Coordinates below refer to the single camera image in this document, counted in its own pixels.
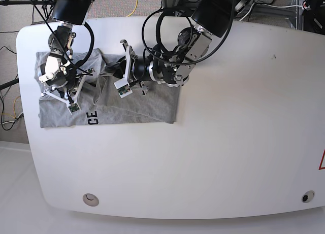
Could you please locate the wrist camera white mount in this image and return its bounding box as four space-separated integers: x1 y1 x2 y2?
41 68 95 114
114 40 149 98

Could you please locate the floor black cables left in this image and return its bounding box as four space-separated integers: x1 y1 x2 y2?
0 46 23 130

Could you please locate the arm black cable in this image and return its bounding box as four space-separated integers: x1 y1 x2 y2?
73 20 96 67
141 0 237 66

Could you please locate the yellow cable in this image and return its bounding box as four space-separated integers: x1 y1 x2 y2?
126 0 143 18

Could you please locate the right table grommet hole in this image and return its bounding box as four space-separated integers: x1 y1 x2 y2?
302 190 315 203

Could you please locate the red warning triangle sticker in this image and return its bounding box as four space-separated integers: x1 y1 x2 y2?
318 150 325 170

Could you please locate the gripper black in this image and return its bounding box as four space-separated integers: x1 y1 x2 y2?
105 56 152 83
42 71 85 98

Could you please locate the table grommet hole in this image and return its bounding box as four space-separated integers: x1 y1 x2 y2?
82 193 100 207
302 190 315 203

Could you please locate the grey T-shirt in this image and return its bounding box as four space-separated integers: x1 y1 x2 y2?
39 48 180 128

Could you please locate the black tripod stand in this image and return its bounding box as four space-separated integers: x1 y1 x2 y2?
1 0 56 6

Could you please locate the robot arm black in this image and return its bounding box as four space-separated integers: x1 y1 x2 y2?
39 0 94 99
105 0 250 89

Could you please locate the left table grommet hole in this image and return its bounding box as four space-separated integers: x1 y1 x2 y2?
82 193 100 207

